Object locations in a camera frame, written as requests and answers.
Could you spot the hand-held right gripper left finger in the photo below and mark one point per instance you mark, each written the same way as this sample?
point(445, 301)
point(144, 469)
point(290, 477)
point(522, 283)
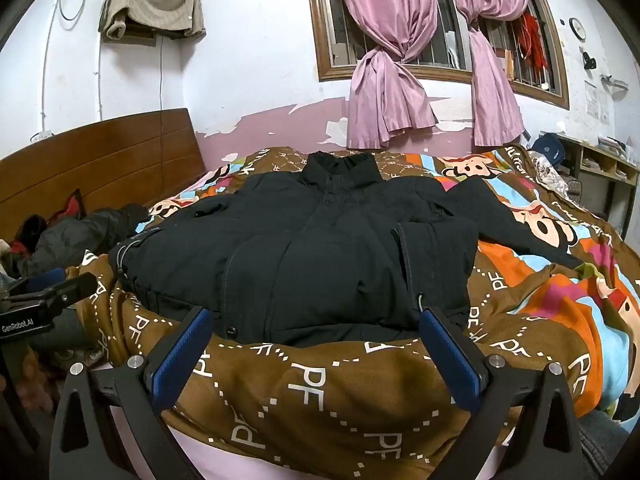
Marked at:
point(180, 355)

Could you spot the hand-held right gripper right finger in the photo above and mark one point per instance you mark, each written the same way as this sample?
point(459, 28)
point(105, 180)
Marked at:
point(450, 360)

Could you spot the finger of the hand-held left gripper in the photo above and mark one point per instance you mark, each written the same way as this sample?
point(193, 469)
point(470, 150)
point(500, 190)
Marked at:
point(46, 278)
point(70, 287)

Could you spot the black jacket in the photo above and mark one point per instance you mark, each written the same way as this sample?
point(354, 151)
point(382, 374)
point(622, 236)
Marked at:
point(310, 270)

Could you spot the dark grey puffer jacket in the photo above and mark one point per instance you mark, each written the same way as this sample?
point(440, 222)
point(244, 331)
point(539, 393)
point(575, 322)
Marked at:
point(75, 240)

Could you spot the red cloth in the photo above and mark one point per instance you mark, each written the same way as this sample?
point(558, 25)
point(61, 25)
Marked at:
point(72, 207)

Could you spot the wooden headboard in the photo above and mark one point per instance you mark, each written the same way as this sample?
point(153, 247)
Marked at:
point(100, 170)

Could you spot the brown printed blanket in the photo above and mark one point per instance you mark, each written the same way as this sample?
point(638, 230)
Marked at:
point(325, 385)

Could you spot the person's blue jeans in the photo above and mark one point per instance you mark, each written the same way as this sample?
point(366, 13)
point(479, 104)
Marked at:
point(610, 445)

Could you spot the floral patterned cloth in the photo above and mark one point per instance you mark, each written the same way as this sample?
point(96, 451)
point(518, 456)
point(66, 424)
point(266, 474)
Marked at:
point(547, 172)

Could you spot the dark blue cap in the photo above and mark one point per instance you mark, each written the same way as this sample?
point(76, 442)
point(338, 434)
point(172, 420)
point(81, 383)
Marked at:
point(550, 147)

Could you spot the wooden shelf desk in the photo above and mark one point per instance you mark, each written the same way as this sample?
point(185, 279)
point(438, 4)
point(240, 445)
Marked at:
point(600, 157)

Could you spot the narrow pink curtain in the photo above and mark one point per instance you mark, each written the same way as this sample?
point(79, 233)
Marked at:
point(492, 105)

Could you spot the wide pink curtain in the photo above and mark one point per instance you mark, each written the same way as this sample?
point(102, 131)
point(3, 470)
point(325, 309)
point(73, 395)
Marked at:
point(385, 100)

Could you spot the beige cloth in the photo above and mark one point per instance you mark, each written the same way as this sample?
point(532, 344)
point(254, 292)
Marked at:
point(150, 5)

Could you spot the red hanging decoration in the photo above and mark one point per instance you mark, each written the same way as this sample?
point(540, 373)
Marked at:
point(532, 40)

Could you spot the white wall socket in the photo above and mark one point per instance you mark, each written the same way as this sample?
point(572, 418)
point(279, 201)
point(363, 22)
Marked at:
point(42, 136)

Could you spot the white wall pipe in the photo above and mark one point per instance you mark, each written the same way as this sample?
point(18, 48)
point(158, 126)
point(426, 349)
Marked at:
point(46, 60)

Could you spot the wall-mounted unit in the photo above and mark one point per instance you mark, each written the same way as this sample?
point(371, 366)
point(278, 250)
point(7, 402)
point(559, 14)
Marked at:
point(135, 36)

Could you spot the white wall calendar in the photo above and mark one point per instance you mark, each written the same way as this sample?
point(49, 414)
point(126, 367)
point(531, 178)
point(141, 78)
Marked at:
point(595, 102)

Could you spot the metal wall bracket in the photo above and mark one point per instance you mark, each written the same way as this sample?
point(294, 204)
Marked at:
point(614, 82)

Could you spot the black wall hook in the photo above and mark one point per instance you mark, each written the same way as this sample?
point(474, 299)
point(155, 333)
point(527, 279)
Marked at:
point(589, 60)

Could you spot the round wall clock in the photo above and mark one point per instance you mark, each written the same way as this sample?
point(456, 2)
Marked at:
point(577, 28)

